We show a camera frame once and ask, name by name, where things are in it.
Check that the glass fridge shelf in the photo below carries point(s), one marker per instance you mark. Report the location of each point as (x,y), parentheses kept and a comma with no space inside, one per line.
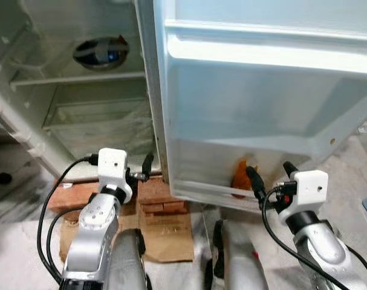
(80,77)

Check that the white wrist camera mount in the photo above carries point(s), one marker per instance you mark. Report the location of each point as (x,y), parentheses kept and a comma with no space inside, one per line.
(112,166)
(310,187)

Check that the white fridge body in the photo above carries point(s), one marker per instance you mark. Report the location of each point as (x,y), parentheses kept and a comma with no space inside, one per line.
(62,24)

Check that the silver robot leg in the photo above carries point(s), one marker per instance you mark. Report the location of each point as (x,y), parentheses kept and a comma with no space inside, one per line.
(126,266)
(240,266)

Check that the silver left robot leg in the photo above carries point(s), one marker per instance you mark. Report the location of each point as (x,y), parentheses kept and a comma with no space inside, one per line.
(126,266)

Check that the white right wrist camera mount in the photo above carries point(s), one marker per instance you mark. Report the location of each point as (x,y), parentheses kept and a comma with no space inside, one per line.
(310,187)

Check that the orange juice bottle white cap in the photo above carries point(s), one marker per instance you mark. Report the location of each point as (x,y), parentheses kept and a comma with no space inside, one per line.
(242,178)

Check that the red brick row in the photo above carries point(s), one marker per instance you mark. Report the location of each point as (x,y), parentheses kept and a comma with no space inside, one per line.
(165,207)

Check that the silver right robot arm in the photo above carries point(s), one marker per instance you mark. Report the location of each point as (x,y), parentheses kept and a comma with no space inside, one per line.
(322,248)

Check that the metal bowl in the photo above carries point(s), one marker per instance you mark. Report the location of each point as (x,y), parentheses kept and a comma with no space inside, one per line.
(101,53)

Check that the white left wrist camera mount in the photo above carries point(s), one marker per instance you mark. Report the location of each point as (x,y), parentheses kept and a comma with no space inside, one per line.
(112,166)

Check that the printed brown cardboard sheet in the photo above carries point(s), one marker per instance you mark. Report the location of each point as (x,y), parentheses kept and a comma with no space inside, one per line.
(168,232)

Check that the clear crisper drawer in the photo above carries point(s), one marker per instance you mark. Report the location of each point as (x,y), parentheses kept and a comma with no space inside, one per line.
(98,127)

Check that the white fridge door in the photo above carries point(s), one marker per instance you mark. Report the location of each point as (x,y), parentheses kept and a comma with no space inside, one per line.
(262,103)

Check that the silver right robot leg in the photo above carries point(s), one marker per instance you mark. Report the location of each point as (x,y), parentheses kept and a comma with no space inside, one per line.
(240,266)

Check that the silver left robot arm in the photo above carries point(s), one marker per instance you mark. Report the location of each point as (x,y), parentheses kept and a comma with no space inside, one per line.
(95,229)

